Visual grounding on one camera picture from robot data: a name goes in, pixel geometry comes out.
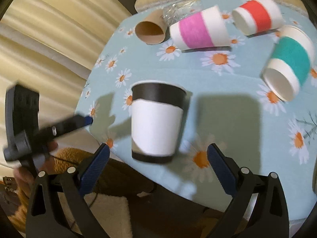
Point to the cream curtain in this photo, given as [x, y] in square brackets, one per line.
[51, 46]

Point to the daisy print blue tablecloth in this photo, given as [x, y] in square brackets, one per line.
[229, 105]

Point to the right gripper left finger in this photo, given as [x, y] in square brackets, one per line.
[45, 216]

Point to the red sleeve paper cup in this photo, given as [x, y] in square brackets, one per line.
[257, 16]

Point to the left hand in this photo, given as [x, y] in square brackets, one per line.
[25, 178]

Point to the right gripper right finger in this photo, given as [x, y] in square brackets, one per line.
[269, 217]

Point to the teal sleeve paper cup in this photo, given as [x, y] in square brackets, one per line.
[289, 63]

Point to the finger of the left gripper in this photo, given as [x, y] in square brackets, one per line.
[63, 127]

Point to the pink sleeve paper cup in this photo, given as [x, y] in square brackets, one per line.
[204, 29]

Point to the black white paper cup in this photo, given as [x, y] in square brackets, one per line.
[157, 110]

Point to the brown paper cup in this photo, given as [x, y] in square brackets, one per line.
[152, 30]

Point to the clear glass jar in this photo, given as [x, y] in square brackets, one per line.
[179, 10]

